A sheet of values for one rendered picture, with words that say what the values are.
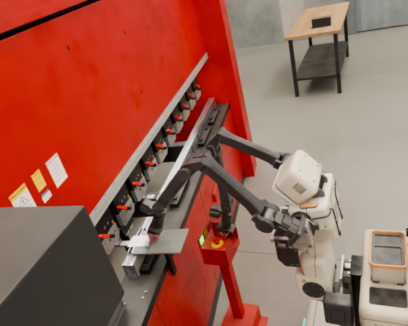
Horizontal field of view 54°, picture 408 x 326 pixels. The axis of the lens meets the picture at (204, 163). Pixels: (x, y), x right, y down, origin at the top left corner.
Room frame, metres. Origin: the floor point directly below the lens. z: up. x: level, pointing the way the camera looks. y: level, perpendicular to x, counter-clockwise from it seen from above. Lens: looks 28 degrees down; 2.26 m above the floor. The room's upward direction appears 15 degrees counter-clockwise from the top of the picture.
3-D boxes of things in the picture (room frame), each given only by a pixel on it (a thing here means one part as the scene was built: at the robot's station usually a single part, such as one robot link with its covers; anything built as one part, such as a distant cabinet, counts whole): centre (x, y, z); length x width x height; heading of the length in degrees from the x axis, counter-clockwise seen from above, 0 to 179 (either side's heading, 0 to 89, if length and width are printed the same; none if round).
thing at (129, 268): (1.76, 0.44, 0.92); 0.39 x 0.06 x 0.10; 161
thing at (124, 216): (1.69, 0.46, 1.26); 0.15 x 0.09 x 0.17; 161
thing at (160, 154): (2.25, 0.27, 1.26); 0.15 x 0.09 x 0.17; 161
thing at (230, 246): (1.84, 0.03, 0.75); 0.20 x 0.16 x 0.18; 151
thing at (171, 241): (1.66, 0.32, 1.00); 0.26 x 0.18 x 0.01; 71
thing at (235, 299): (1.84, 0.03, 0.39); 0.06 x 0.06 x 0.54; 61
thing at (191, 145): (2.90, 0.04, 0.92); 1.68 x 0.06 x 0.10; 161
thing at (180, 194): (2.26, 0.20, 0.89); 0.30 x 0.05 x 0.03; 161
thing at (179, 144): (3.11, 0.37, 0.81); 0.64 x 0.08 x 0.14; 71
